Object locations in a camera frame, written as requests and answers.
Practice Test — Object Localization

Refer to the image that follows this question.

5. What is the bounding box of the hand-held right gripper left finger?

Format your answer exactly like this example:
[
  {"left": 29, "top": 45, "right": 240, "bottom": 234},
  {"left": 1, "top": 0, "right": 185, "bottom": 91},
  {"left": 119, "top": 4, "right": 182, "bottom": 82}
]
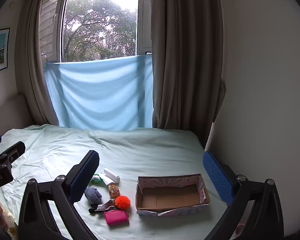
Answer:
[{"left": 16, "top": 150, "right": 100, "bottom": 240}]

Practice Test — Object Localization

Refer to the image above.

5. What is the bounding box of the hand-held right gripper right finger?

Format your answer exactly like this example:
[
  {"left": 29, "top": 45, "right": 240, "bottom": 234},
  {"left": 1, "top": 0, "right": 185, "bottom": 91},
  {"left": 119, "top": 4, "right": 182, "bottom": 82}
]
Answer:
[{"left": 202, "top": 151, "right": 285, "bottom": 240}]

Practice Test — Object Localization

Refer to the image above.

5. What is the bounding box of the grey-blue fluffy plush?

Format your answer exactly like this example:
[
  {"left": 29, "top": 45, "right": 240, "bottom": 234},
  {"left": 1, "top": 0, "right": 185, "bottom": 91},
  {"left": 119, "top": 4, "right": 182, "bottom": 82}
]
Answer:
[{"left": 84, "top": 187, "right": 103, "bottom": 204}]

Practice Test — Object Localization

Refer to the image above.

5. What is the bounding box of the white cloth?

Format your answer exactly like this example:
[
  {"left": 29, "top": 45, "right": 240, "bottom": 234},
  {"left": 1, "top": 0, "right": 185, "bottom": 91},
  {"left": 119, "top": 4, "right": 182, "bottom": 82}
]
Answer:
[{"left": 104, "top": 168, "right": 121, "bottom": 183}]

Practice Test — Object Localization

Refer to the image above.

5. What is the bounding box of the brown speckled plush ball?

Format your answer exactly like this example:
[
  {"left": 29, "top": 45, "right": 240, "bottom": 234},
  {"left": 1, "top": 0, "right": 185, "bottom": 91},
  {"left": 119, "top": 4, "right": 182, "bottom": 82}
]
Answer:
[{"left": 108, "top": 184, "right": 121, "bottom": 198}]

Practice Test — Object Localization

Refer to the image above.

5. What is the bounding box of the grey cloth with zigzag edge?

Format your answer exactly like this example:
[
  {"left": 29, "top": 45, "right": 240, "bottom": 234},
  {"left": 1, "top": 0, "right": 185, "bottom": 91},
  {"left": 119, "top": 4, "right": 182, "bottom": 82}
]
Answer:
[{"left": 96, "top": 199, "right": 115, "bottom": 212}]

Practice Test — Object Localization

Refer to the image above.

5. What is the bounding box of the orange fluffy pompom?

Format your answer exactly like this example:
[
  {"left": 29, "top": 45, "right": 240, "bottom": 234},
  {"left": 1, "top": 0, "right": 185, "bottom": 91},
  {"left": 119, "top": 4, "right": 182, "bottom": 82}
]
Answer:
[{"left": 114, "top": 195, "right": 131, "bottom": 217}]

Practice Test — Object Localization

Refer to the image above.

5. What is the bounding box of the pink zip pouch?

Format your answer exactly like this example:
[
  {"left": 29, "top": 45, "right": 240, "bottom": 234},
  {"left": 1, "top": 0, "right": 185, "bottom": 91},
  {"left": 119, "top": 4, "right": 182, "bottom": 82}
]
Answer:
[{"left": 104, "top": 210, "right": 130, "bottom": 227}]

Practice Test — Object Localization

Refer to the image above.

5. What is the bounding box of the patterned cardboard box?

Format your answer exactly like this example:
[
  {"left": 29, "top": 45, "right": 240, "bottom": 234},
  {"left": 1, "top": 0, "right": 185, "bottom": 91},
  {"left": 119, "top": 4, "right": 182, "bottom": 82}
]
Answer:
[{"left": 136, "top": 173, "right": 211, "bottom": 217}]

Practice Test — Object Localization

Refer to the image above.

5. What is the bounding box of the green packet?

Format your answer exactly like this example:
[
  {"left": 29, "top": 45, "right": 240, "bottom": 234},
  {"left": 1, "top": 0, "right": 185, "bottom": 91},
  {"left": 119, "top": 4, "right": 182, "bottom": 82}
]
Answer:
[{"left": 89, "top": 172, "right": 104, "bottom": 184}]

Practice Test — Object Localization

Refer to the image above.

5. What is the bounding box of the white headboard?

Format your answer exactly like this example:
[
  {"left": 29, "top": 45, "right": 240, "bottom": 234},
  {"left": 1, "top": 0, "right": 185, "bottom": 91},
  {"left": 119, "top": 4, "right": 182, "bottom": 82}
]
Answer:
[{"left": 0, "top": 94, "right": 33, "bottom": 137}]

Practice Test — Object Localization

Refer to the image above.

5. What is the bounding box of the bed with pale green sheet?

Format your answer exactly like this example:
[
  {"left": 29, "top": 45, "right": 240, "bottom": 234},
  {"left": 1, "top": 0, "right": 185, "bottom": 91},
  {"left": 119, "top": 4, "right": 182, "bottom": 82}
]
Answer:
[{"left": 0, "top": 124, "right": 231, "bottom": 240}]

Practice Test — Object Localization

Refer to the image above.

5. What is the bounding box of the brown curtain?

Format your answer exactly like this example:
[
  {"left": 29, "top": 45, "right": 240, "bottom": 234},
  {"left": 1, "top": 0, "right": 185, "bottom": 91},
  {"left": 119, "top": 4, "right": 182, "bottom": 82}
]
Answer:
[
  {"left": 14, "top": 0, "right": 65, "bottom": 126},
  {"left": 151, "top": 0, "right": 227, "bottom": 131}
]

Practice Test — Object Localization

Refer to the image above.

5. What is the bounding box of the light blue hanging cloth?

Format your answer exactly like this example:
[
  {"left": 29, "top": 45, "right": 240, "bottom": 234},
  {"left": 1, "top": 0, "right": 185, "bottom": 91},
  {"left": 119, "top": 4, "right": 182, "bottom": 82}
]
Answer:
[{"left": 44, "top": 54, "right": 154, "bottom": 132}]

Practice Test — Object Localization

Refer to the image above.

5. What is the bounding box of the white framed window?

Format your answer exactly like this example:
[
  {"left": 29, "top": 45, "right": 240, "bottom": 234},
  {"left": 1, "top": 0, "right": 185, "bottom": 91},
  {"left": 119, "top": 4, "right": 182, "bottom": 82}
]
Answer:
[{"left": 39, "top": 0, "right": 153, "bottom": 63}]

